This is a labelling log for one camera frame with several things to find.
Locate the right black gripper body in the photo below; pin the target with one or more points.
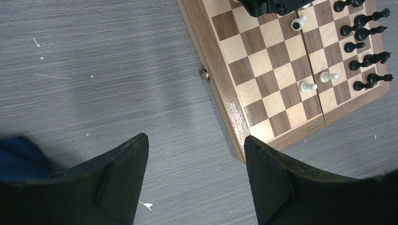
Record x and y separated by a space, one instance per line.
256 8

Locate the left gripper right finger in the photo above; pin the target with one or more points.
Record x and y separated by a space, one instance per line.
287 191

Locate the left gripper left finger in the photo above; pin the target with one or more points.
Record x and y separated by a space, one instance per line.
104 190

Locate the wooden chess board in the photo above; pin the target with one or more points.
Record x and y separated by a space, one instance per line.
254 66

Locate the fallen white chess piece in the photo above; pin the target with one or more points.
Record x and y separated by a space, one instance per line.
298 23

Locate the black chess piece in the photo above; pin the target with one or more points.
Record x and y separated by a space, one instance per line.
358 85

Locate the dark blue cloth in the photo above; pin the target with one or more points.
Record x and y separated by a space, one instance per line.
21 159

